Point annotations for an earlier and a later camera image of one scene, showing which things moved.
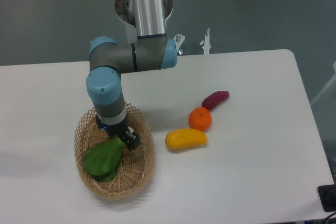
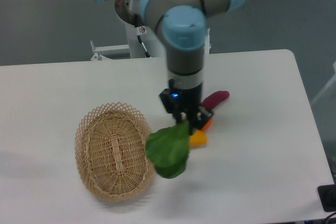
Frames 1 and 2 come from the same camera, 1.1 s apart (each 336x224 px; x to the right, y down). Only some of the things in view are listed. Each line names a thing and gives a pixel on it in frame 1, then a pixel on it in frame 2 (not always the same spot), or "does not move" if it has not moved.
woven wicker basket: x=137 y=166 does not move
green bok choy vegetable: x=101 y=161 → x=168 y=149
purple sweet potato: x=214 y=98 does not move
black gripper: x=132 y=139 → x=185 y=102
